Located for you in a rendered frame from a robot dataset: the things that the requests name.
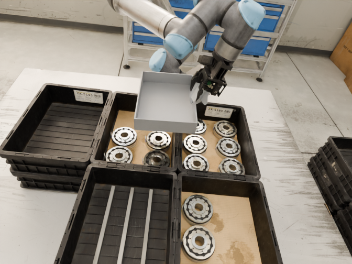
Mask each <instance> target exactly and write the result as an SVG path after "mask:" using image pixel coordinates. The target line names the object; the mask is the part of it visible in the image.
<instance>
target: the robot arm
mask: <svg viewBox="0 0 352 264"><path fill-rule="evenodd" d="M107 1H108V3H109V5H110V7H111V8H112V9H113V10H114V11H115V12H117V13H118V14H120V15H123V16H126V15H127V16H128V17H130V18H131V19H133V20H134V21H136V22H137V23H139V24H141V25H142V26H144V27H145V28H147V29H148V30H150V31H151V32H153V33H154V34H156V35H157V36H159V37H160V38H162V39H163V40H164V41H163V45H164V47H165V48H160V49H158V51H156V52H155V53H154V54H153V55H152V57H151V59H150V61H149V67H150V69H151V70H152V71H153V72H165V73H177V74H186V73H184V72H183V71H181V69H180V68H179V67H180V65H181V64H182V63H183V62H184V61H185V60H186V59H187V58H188V57H189V56H190V55H191V54H192V53H193V52H194V51H195V49H196V48H197V44H198V43H199V42H200V41H201V40H202V39H203V38H204V36H205V35H206V34H207V33H208V32H209V31H210V30H211V29H212V28H213V27H214V26H215V25H216V24H217V25H219V26H220V27H222V28H224V31H223V33H222V35H221V37H220V38H219V40H218V42H217V44H216V45H215V47H214V48H215V49H214V51H213V52H212V56H213V57H210V56H207V55H199V58H198V61H197V62H199V63H200V64H201V65H203V66H202V67H200V70H199V71H196V73H195V75H193V77H192V79H191V84H190V103H191V104H192V103H193V102H195V101H196V104H198V103H200V102H202V103H203V104H204V105H206V104H207V103H208V96H209V94H210V93H211V95H214V96H216V95H217V96H218V97H219V96H220V94H221V93H222V91H223V90H224V88H225V87H226V85H227V83H226V80H225V78H224V76H225V74H226V73H227V71H228V70H230V71H231V69H232V68H233V66H232V65H233V63H234V62H235V61H236V60H237V58H238V57H239V55H240V54H241V53H242V51H243V49H244V47H245V46H246V44H247V43H248V41H249V40H250V39H251V37H252V36H253V34H254V33H255V31H256V30H257V29H258V27H259V25H260V23H261V21H262V20H263V18H264V16H265V14H266V11H265V9H264V8H263V7H262V6H261V5H260V4H258V3H257V2H255V1H253V0H241V2H238V1H236V0H193V5H194V8H193V9H192V10H191V11H190V12H189V13H188V14H187V16H186V17H185V18H184V19H181V18H179V17H177V16H176V15H175V13H174V11H173V9H172V7H171V5H170V3H169V1H168V0H107ZM222 86H223V89H222V90H221V92H219V90H220V89H221V87H222ZM201 90H202V91H201ZM198 91H201V92H200V93H199V95H198V97H197V93H198Z"/></svg>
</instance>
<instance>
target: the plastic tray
mask: <svg viewBox="0 0 352 264"><path fill-rule="evenodd" d="M192 77H193V75H190V74H177V73H165V72H152V71H142V74H141V79H140V86H139V92H138V97H137V104H136V110H135V115H134V130H146V131H162V132H171V133H187V134H195V132H196V128H197V112H196V101H195V102H193V103H192V104H191V103H190V84H191V79H192Z"/></svg>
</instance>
